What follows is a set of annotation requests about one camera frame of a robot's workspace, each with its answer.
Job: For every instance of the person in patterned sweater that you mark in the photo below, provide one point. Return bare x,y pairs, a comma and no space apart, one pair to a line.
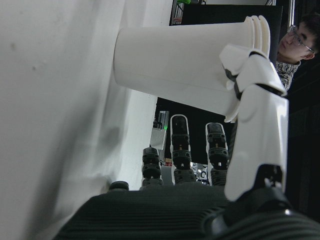
300,37

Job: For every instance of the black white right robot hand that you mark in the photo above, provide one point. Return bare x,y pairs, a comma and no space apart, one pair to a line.
260,125

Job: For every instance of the white plastic pitcher cup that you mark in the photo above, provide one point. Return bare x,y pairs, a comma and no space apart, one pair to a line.
175,57

